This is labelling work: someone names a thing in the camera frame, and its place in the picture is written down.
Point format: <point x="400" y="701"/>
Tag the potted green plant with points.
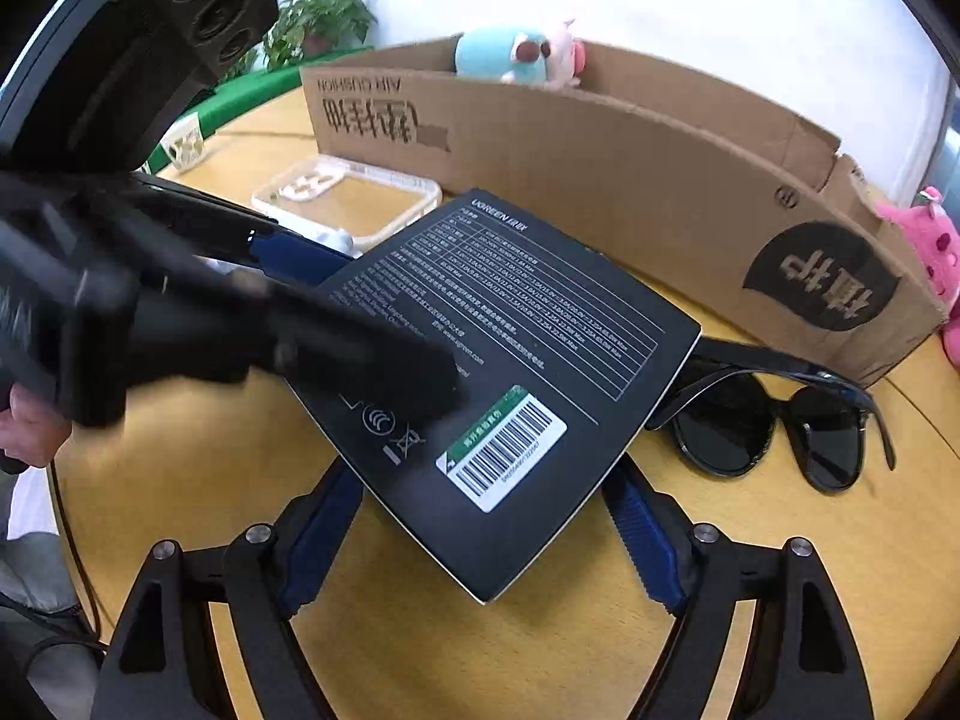
<point x="322" y="11"/>

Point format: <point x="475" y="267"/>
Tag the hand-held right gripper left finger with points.
<point x="322" y="529"/>

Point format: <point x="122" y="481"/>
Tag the black monitor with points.
<point x="112" y="52"/>

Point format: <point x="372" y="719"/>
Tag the black sunglasses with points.
<point x="720" y="420"/>

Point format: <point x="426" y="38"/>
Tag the brown cardboard box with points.
<point x="600" y="165"/>

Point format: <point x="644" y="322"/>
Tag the cream clear phone case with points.
<point x="300" y="187"/>

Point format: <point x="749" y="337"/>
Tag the person's grey clothing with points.
<point x="37" y="585"/>

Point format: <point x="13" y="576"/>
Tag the black product box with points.
<point x="525" y="315"/>

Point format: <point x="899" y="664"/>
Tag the teal cow plush toy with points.
<point x="487" y="52"/>

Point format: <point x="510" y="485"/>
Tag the person's left hand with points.
<point x="30" y="431"/>

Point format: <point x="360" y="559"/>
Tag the pink plush toy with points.
<point x="930" y="247"/>

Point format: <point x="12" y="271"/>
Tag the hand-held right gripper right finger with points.
<point x="646" y="544"/>

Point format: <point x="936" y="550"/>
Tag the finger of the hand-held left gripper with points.
<point x="360" y="345"/>
<point x="300" y="251"/>

